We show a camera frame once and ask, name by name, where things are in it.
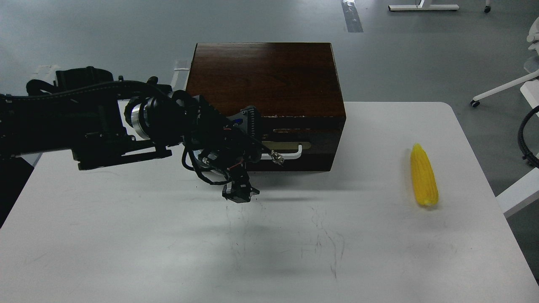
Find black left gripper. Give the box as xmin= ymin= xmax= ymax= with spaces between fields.
xmin=169 ymin=90 xmax=285 ymax=203

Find dark wooden drawer with handle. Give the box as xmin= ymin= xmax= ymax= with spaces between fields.
xmin=246 ymin=126 xmax=343 ymax=171

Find yellow corn cob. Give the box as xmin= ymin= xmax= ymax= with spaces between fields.
xmin=410 ymin=143 xmax=439 ymax=207

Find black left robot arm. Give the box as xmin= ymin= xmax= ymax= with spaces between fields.
xmin=0 ymin=66 xmax=285 ymax=203

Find dark wooden drawer cabinet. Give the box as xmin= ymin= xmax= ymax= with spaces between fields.
xmin=185 ymin=42 xmax=347 ymax=172

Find white rolling stand base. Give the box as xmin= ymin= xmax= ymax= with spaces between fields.
xmin=470 ymin=17 xmax=539 ymax=108

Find white desk leg frame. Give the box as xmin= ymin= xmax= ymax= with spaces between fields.
xmin=388 ymin=0 xmax=460 ymax=12

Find black corrugated cable right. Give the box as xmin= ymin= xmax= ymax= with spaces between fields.
xmin=518 ymin=105 xmax=539 ymax=169

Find white table frame bar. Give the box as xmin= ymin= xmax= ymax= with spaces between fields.
xmin=496 ymin=168 xmax=539 ymax=218

